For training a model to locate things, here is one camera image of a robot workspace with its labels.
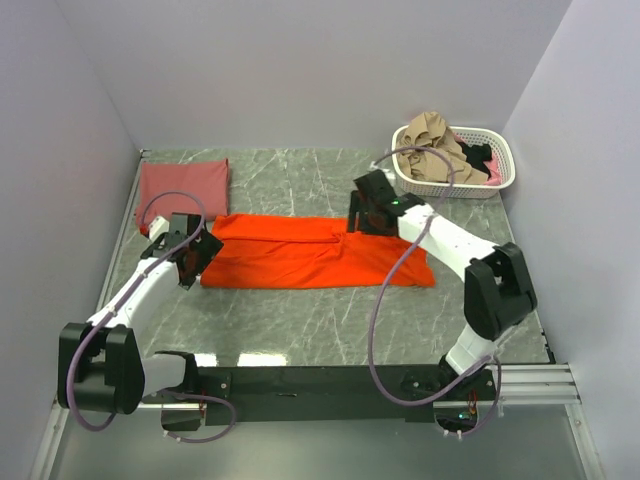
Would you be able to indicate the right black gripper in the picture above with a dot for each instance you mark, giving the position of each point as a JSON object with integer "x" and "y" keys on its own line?
{"x": 361, "y": 215}

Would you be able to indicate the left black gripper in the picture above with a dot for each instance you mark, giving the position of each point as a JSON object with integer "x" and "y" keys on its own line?
{"x": 201, "y": 255}

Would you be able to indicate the orange t-shirt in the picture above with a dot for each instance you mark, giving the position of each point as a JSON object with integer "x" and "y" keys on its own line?
{"x": 276, "y": 252}

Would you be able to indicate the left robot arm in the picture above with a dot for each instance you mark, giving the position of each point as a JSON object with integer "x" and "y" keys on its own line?
{"x": 100, "y": 367}

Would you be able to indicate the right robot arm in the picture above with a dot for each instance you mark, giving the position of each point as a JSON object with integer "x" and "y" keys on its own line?
{"x": 498, "y": 290}

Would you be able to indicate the folded pink t-shirt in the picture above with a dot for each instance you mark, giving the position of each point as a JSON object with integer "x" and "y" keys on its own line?
{"x": 162, "y": 189}

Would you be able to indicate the beige crumpled t-shirt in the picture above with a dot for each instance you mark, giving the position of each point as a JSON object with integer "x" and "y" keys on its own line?
{"x": 445, "y": 158}

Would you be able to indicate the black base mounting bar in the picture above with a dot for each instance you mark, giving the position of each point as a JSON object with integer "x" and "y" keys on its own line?
{"x": 307, "y": 393}

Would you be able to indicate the black garment in basket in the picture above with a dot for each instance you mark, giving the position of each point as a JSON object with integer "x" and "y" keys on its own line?
{"x": 477, "y": 156}

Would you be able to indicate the pink garment in basket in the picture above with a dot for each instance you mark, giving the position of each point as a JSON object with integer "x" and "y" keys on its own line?
{"x": 494, "y": 177}

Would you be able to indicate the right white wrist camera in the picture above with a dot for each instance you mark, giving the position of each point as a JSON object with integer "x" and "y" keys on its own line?
{"x": 388, "y": 171}

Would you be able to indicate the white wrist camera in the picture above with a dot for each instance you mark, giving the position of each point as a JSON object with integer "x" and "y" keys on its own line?
{"x": 158, "y": 226}
{"x": 388, "y": 171}

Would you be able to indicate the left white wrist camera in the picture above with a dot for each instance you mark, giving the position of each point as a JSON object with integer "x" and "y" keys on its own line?
{"x": 158, "y": 226}

